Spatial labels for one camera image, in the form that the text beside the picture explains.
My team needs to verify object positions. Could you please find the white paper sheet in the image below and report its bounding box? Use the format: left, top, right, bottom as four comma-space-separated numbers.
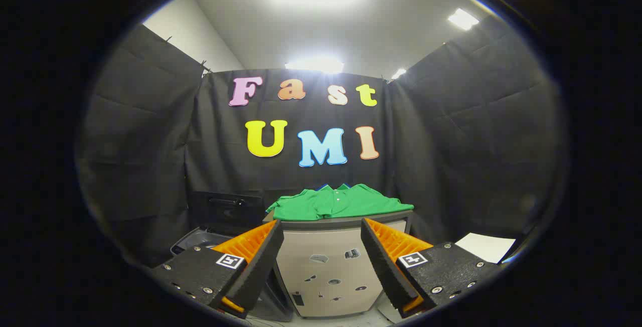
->
455, 233, 517, 264

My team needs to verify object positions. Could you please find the dark grey washing machine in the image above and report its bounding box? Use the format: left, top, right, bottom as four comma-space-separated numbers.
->
170, 191, 294, 321

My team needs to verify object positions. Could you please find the green polo shirt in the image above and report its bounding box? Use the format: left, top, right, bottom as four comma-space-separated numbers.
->
266, 184, 415, 221

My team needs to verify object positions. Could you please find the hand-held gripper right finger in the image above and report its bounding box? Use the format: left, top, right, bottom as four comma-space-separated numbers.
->
361, 218, 502, 318

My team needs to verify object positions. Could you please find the black backdrop cloth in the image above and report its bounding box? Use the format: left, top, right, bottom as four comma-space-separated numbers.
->
75, 16, 567, 267

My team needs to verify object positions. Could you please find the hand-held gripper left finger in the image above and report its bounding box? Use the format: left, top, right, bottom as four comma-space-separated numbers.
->
150, 219, 284, 319

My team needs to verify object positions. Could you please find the dark washing machine lid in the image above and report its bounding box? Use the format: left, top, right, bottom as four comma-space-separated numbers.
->
190, 191, 266, 236

